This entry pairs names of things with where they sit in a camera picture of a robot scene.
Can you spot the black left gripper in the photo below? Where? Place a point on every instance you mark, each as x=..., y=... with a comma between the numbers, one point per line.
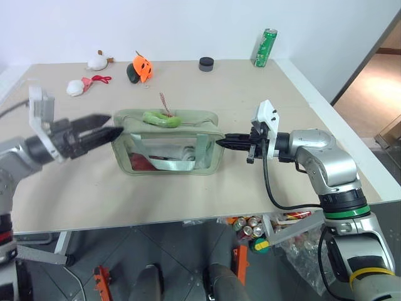
x=67, y=138

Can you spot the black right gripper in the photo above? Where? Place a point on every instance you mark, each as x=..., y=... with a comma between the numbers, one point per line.
x=257, y=147

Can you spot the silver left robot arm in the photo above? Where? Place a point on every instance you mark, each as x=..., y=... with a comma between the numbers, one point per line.
x=14, y=156

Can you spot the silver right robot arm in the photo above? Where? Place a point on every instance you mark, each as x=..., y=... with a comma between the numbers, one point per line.
x=329, y=156

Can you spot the white item inside pouch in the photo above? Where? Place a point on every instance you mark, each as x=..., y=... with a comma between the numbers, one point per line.
x=192, y=155

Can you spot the white plush with red ribbon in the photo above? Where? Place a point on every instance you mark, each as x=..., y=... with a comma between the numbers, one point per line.
x=75, y=87

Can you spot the red item inside pouch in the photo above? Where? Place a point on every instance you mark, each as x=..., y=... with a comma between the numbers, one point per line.
x=139, y=161

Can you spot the green clear-window zip pouch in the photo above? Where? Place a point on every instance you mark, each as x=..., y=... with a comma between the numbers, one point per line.
x=175, y=131

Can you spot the dark green plush toy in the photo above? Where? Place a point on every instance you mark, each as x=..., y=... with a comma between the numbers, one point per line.
x=133, y=74

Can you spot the white plush duck toy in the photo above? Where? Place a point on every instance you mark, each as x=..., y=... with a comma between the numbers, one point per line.
x=97, y=62

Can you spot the orange plush toy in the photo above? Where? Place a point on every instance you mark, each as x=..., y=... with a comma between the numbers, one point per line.
x=142, y=66

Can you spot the black and grey round jar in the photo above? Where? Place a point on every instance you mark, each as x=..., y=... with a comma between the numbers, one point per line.
x=206, y=64

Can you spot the gold-top drink can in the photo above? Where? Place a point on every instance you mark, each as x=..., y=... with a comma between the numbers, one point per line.
x=240, y=222
x=252, y=221
x=247, y=231
x=257, y=231

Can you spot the green drink can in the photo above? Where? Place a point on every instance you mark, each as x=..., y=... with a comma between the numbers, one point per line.
x=265, y=48

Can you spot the green and yellow round object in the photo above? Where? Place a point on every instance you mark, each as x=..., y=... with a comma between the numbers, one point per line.
x=260, y=245

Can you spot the white table leg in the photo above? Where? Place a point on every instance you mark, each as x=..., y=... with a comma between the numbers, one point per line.
x=62, y=241

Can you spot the orange clamp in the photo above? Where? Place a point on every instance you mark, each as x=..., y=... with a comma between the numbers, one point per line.
x=101, y=282
x=241, y=263

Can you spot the clear plastic bag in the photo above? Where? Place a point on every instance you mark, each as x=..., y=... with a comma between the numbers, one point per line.
x=300, y=260

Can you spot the dark rounded shape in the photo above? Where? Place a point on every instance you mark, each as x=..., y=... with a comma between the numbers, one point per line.
x=224, y=282
x=147, y=283

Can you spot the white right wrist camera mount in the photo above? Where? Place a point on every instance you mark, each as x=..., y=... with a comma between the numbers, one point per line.
x=267, y=117

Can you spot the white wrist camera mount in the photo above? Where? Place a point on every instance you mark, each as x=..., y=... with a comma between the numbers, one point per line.
x=267, y=117
x=40, y=108

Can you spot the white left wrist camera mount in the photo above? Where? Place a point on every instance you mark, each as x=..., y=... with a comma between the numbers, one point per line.
x=40, y=108

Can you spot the grey metal table bracket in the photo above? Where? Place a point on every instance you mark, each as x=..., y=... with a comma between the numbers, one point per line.
x=40, y=255
x=294, y=229

